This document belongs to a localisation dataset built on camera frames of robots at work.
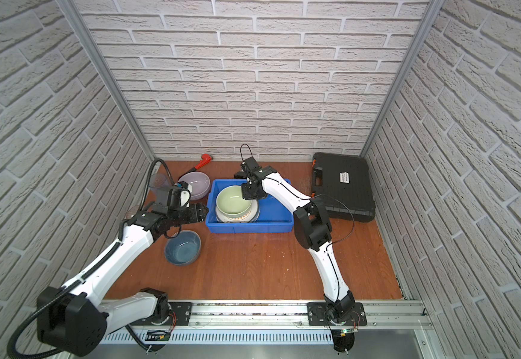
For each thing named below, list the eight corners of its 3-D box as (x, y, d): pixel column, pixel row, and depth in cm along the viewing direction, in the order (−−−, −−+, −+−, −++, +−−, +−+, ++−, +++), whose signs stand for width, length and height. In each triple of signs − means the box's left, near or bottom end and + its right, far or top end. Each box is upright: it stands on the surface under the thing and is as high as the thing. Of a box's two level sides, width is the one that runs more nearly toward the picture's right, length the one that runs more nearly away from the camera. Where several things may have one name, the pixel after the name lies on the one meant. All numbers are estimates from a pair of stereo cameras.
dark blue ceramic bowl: (166, 267, 85) (160, 261, 81) (174, 236, 93) (170, 229, 89) (200, 267, 86) (196, 262, 81) (206, 236, 94) (203, 230, 89)
